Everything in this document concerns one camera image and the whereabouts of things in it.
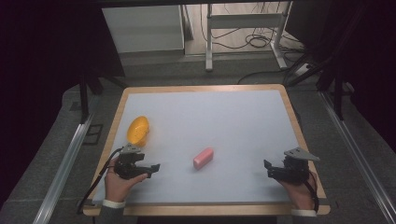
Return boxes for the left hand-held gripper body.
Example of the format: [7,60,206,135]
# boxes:
[113,142,146,180]

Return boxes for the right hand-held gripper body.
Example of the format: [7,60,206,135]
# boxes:
[270,147,321,185]

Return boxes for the person's left hand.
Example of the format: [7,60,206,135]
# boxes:
[104,158,149,203]

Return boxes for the person's right hand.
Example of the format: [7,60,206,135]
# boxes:
[277,170,318,211]

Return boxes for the yellow-orange fruit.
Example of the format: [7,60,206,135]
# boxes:
[126,115,150,148]

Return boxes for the pink soap bar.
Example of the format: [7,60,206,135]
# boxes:
[192,147,215,171]

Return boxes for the wooden-edged white table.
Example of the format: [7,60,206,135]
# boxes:
[82,83,332,217]

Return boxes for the black metal stand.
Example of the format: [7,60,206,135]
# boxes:
[316,66,354,121]
[78,69,129,125]

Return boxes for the white power strip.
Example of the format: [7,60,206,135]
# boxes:
[293,63,313,77]

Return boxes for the dark curtain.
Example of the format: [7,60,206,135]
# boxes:
[0,0,126,206]
[284,0,396,153]

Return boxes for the white cabinet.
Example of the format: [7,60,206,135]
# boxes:
[101,4,186,54]

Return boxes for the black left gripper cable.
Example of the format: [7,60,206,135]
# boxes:
[76,147,124,216]

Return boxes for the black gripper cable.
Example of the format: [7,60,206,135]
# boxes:
[76,147,124,216]
[303,171,320,213]

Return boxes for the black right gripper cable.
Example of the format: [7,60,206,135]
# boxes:
[303,171,320,213]

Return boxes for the aluminium rail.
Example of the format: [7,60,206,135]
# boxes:
[32,113,95,224]
[319,91,396,224]

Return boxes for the black floor cables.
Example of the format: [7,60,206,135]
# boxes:
[199,1,307,63]

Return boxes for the white metal desk frame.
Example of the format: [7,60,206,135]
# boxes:
[205,1,294,73]

